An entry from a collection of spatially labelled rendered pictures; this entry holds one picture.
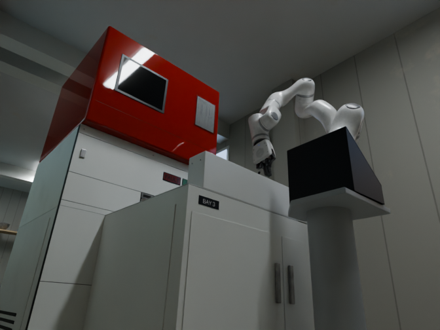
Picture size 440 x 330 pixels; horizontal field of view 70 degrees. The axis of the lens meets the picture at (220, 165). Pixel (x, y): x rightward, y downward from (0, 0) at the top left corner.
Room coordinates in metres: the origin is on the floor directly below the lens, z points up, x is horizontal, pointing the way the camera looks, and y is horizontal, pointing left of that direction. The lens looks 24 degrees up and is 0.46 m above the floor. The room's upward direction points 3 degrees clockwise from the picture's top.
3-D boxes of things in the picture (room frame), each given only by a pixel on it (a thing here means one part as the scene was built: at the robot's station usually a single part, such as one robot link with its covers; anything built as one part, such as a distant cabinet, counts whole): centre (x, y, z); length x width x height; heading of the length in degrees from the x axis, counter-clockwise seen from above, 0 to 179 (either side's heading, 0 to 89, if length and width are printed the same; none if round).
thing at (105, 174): (1.57, 0.37, 1.02); 0.81 x 0.03 x 0.40; 132
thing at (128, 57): (1.80, 0.57, 1.52); 0.81 x 0.75 x 0.60; 132
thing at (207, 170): (1.22, -0.12, 0.89); 0.55 x 0.09 x 0.14; 132
